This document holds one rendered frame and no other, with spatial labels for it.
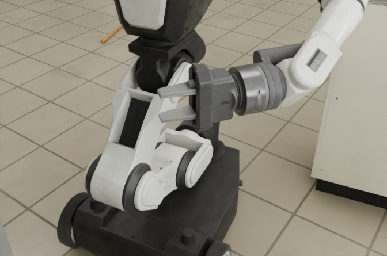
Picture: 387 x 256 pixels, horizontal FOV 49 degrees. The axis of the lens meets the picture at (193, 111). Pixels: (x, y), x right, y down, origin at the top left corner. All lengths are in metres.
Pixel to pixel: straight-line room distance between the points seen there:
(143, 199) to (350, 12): 0.70
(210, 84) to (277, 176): 1.32
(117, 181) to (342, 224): 0.99
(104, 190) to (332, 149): 0.94
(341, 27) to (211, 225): 0.88
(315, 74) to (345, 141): 0.99
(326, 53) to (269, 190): 1.18
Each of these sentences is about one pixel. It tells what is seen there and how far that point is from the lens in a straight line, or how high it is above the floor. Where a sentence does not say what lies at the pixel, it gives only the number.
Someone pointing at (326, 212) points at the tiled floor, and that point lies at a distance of 1.86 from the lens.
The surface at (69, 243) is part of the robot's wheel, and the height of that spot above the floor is 0.08.
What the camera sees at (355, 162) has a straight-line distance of 1.79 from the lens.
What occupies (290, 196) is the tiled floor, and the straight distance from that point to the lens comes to 1.89.
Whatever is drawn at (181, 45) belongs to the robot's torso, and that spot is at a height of 0.78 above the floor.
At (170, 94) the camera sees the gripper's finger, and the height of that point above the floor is 0.93.
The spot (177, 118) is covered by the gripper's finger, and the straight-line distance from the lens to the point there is 0.72.
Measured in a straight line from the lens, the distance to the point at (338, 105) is 1.66.
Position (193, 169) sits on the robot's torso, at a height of 0.31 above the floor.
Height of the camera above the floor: 1.29
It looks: 33 degrees down
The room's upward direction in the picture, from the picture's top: straight up
